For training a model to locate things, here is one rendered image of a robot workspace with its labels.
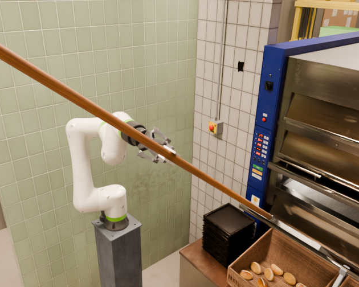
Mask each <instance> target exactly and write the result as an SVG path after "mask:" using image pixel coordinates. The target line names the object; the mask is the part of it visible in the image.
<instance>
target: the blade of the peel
mask: <svg viewBox="0 0 359 287"><path fill-rule="evenodd" d="M276 225H277V226H279V227H280V228H282V229H284V230H285V231H287V232H289V233H290V234H292V235H294V236H295V237H297V238H298V239H300V240H302V241H303V242H305V243H307V244H308V245H310V246H312V247H314V248H315V249H317V250H318V251H320V252H322V253H323V254H325V255H327V256H329V257H330V258H332V259H334V258H333V257H332V256H331V255H330V254H329V253H328V252H327V251H326V250H325V249H324V248H323V247H322V246H321V245H319V244H317V243H315V242H314V241H312V240H311V239H309V238H307V237H305V236H304V235H302V234H300V233H299V232H297V231H295V230H294V229H292V228H290V227H289V226H287V225H285V224H284V223H282V222H280V221H278V222H277V224H276Z"/></svg>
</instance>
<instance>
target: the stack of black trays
mask: <svg viewBox="0 0 359 287"><path fill-rule="evenodd" d="M203 218H204V219H203V221H204V225H203V226H204V227H203V232H202V233H203V234H202V235H203V236H202V240H203V242H202V243H203V244H202V245H203V246H202V248H203V249H204V250H205V251H206V252H207V253H209V254H210V255H211V256H212V257H213V258H215V259H216V260H217V261H218V262H219V263H220V264H221V265H223V266H224V267H225V268H226V269H227V268H228V266H229V265H231V264H232V263H233V262H234V260H236V259H237V258H238V257H239V256H240V255H242V254H243V253H244V252H245V251H246V250H247V249H248V248H249V247H250V246H252V241H253V240H252V239H253V236H254V235H253V234H254V229H255V227H254V226H255V225H254V224H255V222H256V220H255V219H253V218H252V217H250V216H249V215H247V214H245V213H244V212H243V211H241V210H240V209H238V208H236V207H235V206H233V205H232V204H231V203H227V204H225V205H223V206H221V207H219V208H217V209H215V210H213V211H211V212H209V213H207V214H205V215H203Z"/></svg>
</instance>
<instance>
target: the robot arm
mask: <svg viewBox="0 0 359 287"><path fill-rule="evenodd" d="M113 115H114V116H116V117H117V118H119V119H120V120H122V121H124V122H125V123H127V124H128V125H130V126H131V127H133V128H135V129H136V130H138V131H139V132H141V133H142V134H144V135H146V136H147V137H149V138H151V139H152V140H154V141H155V142H157V143H158V144H160V145H162V146H164V147H165V148H166V149H168V150H170V151H171V152H172V153H174V154H176V155H178V156H179V157H180V156H181V155H180V154H178V153H177V152H175V151H174V149H175V148H174V147H173V146H172V145H170V142H171V140H170V139H169V138H167V136H165V135H164V134H162V133H161V132H160V130H159V128H157V127H155V126H154V128H153V130H152V131H148V130H146V128H145V126H143V125H141V124H139V123H138V122H136V121H135V120H133V119H131V117H130V116H129V115H128V114H126V113H124V112H114V113H113ZM154 133H155V134H158V135H159V136H161V137H162V138H163V139H164V140H165V141H161V140H158V139H155V137H154ZM66 135H67V139H68V143H69V147H70V153H71V160H72V170H73V180H74V194H73V205H74V207H75V209H76V210H77V211H79V212H82V213H87V212H95V211H101V216H100V220H104V227H105V228H106V229H107V230H109V231H121V230H124V229H125V228H126V227H127V226H128V225H129V218H128V217H127V196H126V190H125V188H124V187H123V186H121V185H118V184H113V185H109V186H105V187H101V188H95V187H94V185H93V180H92V173H91V163H90V154H89V142H90V140H91V139H93V138H100V139H101V141H102V149H101V157H102V159H103V161H104V162H105V163H107V164H109V165H118V164H120V163H121V162H122V161H123V160H124V159H125V157H126V153H127V145H128V144H130V145H132V146H137V147H138V148H139V150H140V151H139V153H137V156H139V157H140V158H146V159H148V160H150V161H152V162H154V163H158V162H159V161H161V162H163V163H166V162H168V163H170V164H171V165H173V166H174V165H175V164H174V163H173V162H171V161H170V160H168V159H166V158H165V157H163V156H161V155H159V154H158V153H156V152H155V151H153V150H151V149H149V148H148V147H146V146H144V145H143V144H141V143H139V142H138V141H136V140H134V139H133V138H131V137H130V136H128V135H126V134H124V133H123V132H121V131H119V130H118V129H116V128H114V127H113V126H111V125H110V124H108V123H106V122H104V121H103V120H101V119H99V118H98V117H95V118H74V119H72V120H70V121H69V122H68V123H67V125H66ZM145 150H149V151H150V152H151V153H152V154H153V155H154V156H155V158H152V157H150V156H148V155H146V154H144V152H143V151H145Z"/></svg>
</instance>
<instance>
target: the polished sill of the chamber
mask: <svg viewBox="0 0 359 287"><path fill-rule="evenodd" d="M275 191H276V192H278V193H280V194H282V195H284V196H286V197H288V198H290V199H292V200H294V201H295V202H297V203H299V204H301V205H303V206H305V207H306V208H309V209H310V210H312V211H314V212H316V213H318V214H320V215H322V216H324V217H326V218H327V219H329V220H331V221H333V222H335V223H337V224H339V225H341V226H343V227H345V228H347V229H348V230H350V231H352V232H354V233H356V234H358V235H359V223H358V222H355V221H354V220H352V219H350V218H347V217H346V216H344V215H342V214H339V213H338V212H336V211H334V210H331V209H330V208H328V207H326V206H323V205H322V204H320V203H318V202H316V201H314V200H312V199H310V198H308V197H306V196H304V195H302V194H300V193H298V192H296V191H294V190H292V189H290V188H288V187H286V186H284V185H282V184H279V185H277V186H276V187H275Z"/></svg>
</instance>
